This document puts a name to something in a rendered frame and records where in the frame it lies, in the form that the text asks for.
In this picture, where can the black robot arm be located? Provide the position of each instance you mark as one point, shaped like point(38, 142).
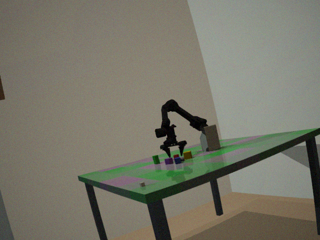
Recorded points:
point(171, 105)

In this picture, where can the purple cube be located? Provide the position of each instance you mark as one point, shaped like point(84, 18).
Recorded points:
point(169, 160)

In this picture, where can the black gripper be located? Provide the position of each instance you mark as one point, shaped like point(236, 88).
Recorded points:
point(181, 145)

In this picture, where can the blue cube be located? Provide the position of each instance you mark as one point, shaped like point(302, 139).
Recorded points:
point(178, 160)

